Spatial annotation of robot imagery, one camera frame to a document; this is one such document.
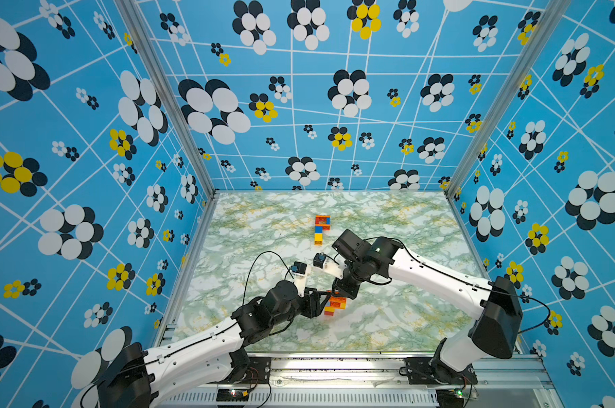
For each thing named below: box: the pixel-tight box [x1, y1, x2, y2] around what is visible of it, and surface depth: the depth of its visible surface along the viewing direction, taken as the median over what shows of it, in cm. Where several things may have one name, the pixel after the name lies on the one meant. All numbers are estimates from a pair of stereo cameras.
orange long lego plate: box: [329, 296, 348, 309], surface depth 75 cm
